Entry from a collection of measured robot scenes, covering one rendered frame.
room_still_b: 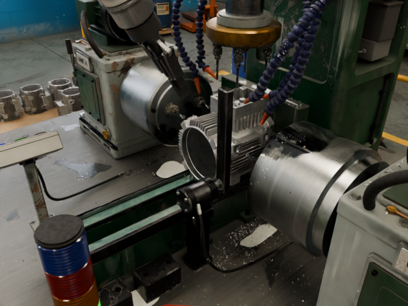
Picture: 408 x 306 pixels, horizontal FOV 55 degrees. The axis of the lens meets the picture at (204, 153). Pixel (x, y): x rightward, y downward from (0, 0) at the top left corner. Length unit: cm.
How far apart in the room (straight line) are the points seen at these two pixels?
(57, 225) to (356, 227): 46
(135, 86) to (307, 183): 65
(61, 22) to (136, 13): 592
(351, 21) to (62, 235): 79
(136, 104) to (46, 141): 30
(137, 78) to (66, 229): 78
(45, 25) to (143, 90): 554
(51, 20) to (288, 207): 612
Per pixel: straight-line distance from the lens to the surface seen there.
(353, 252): 72
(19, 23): 655
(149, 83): 118
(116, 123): 138
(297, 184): 78
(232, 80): 116
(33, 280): 107
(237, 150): 97
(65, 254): 52
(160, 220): 96
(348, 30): 103
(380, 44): 119
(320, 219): 77
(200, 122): 98
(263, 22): 94
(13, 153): 105
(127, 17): 84
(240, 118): 100
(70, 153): 153
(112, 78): 132
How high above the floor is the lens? 155
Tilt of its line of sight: 31 degrees down
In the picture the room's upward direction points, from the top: straight up
